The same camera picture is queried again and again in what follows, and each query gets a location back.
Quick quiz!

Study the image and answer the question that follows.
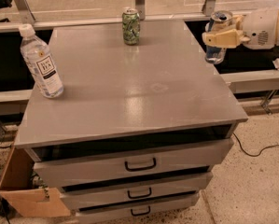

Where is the redbull can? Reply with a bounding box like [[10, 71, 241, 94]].
[[202, 10, 233, 64]]

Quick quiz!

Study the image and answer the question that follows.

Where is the top grey drawer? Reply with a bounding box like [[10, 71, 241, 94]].
[[35, 138, 233, 188]]

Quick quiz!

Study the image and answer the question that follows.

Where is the grey drawer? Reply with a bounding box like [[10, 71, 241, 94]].
[[35, 138, 233, 188], [76, 191, 199, 224], [61, 169, 213, 210]]

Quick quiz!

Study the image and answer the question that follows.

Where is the bottom grey drawer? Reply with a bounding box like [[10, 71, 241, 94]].
[[76, 191, 199, 224]]

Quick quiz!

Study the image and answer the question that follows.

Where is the middle grey drawer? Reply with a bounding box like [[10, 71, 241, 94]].
[[61, 169, 213, 210]]

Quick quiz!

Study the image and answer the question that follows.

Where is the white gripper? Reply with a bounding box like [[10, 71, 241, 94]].
[[202, 8, 278, 49]]

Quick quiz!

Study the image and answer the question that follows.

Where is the clear plastic water bottle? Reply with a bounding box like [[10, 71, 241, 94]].
[[19, 23, 63, 98]]

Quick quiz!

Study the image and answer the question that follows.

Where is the brown cardboard box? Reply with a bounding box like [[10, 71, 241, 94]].
[[0, 147, 71, 217]]

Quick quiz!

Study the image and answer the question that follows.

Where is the green soda can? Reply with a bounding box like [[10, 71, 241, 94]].
[[122, 7, 140, 45]]

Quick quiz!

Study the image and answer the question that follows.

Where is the black floor cable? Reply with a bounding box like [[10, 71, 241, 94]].
[[231, 132, 279, 158]]

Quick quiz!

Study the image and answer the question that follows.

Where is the grey drawer cabinet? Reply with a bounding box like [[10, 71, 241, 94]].
[[13, 18, 249, 224]]

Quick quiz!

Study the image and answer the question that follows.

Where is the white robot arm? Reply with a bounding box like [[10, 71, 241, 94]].
[[202, 7, 279, 49]]

